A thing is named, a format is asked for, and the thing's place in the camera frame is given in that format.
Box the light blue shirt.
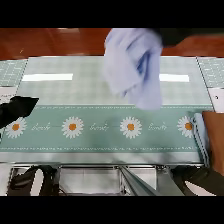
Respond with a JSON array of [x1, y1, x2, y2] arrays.
[[102, 27, 165, 111]]

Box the pale blue garment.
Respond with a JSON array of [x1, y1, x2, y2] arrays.
[[191, 112, 212, 168]]

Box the brown garment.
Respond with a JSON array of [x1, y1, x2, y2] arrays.
[[201, 110, 224, 177]]

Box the silver frame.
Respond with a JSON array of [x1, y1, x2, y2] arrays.
[[0, 162, 205, 197]]

